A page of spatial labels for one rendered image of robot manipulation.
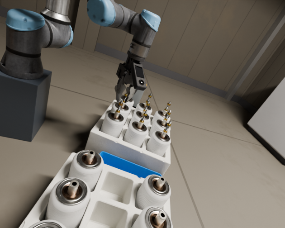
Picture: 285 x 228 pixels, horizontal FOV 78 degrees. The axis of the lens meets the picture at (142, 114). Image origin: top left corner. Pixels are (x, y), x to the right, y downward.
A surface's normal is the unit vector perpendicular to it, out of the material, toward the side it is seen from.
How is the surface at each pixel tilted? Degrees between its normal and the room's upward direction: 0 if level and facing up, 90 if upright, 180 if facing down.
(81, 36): 90
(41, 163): 0
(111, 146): 90
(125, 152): 90
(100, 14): 90
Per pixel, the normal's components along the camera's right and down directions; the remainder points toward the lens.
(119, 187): -0.10, 0.45
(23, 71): 0.56, 0.31
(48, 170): 0.37, -0.81
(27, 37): 0.55, 0.58
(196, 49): 0.11, 0.52
